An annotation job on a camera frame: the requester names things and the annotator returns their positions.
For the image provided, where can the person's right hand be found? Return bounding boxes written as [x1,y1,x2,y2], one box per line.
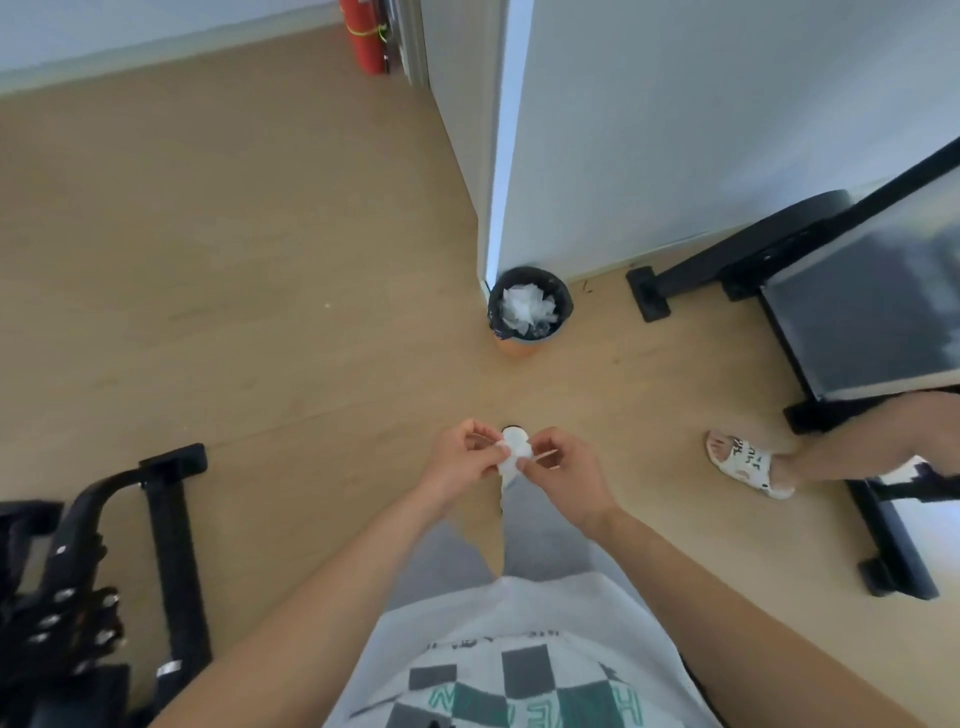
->
[516,427,625,540]

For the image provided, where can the person's left hand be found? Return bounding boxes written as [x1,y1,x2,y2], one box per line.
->
[417,420,506,514]

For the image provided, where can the person's left forearm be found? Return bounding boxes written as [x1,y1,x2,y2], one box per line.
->
[148,486,456,728]

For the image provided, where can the person's right forearm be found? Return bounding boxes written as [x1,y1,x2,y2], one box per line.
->
[582,507,930,728]

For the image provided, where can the grey trousers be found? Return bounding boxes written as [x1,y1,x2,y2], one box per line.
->
[382,471,646,639]

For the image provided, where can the bin with black bag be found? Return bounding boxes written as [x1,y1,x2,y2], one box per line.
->
[487,266,575,357]

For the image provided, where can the white crumpled tissues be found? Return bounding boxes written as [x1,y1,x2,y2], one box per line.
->
[501,282,560,336]

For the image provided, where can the white checkered print t-shirt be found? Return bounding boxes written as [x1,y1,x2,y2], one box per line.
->
[322,574,723,728]

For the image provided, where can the white patterned slipper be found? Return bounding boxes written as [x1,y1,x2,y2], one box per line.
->
[704,429,797,501]

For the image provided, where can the black curved floor stand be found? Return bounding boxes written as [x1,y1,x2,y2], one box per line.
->
[625,189,861,324]

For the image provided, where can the black framed translucent panel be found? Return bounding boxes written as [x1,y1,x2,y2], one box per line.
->
[754,135,960,601]

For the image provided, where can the black metal bolted equipment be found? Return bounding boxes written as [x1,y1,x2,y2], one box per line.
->
[0,443,214,728]

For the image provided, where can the red fire extinguisher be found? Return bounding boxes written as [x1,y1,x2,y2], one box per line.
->
[339,0,391,76]

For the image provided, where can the dark door frame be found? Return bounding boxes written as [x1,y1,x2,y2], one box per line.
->
[390,0,433,90]

